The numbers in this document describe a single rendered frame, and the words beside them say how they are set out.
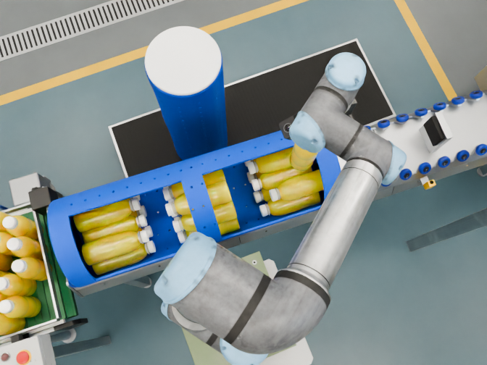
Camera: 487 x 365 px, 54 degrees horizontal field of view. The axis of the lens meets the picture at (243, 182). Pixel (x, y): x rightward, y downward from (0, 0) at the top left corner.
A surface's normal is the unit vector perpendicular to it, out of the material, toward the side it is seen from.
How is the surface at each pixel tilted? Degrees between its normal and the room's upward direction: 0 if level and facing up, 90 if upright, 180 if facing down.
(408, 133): 0
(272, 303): 28
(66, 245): 16
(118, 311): 0
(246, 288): 23
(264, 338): 37
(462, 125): 0
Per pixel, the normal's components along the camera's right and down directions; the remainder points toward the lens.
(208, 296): -0.07, 0.00
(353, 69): 0.00, -0.27
